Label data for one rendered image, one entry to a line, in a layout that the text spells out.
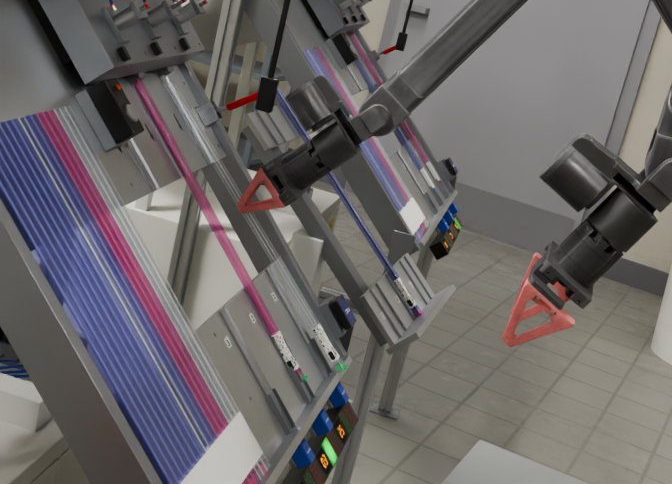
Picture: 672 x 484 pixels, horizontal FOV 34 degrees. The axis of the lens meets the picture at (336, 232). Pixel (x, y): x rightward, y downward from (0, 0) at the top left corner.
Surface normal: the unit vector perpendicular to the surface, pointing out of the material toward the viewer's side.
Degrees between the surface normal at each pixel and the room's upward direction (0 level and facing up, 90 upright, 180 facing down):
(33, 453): 0
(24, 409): 90
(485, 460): 0
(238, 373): 48
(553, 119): 90
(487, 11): 83
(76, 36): 90
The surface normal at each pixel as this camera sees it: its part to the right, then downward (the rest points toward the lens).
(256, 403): 0.85, -0.43
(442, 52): -0.14, 0.06
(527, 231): -0.40, 0.16
